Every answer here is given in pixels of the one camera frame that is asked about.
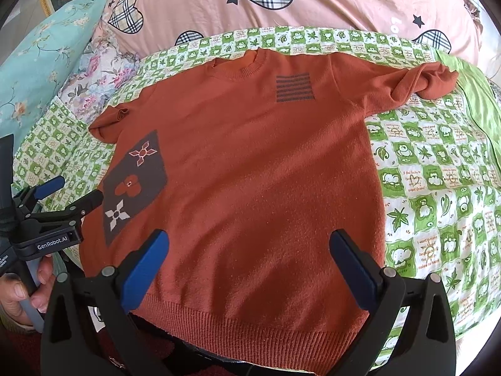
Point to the orange knit sweater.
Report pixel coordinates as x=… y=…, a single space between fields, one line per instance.
x=249 y=165

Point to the white floral pillow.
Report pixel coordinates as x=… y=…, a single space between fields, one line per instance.
x=97 y=75

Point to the teal floral pillow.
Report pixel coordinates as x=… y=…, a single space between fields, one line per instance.
x=35 y=71

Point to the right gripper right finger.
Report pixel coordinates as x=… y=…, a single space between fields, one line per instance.
x=426 y=344

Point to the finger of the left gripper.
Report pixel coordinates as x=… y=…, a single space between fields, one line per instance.
x=74 y=211
x=28 y=199

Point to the pink quilt with plaid hearts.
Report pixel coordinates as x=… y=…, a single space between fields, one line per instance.
x=143 y=27

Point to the green white checkered blanket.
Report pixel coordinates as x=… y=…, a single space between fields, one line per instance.
x=438 y=162

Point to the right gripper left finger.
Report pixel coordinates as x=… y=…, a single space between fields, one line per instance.
x=87 y=328

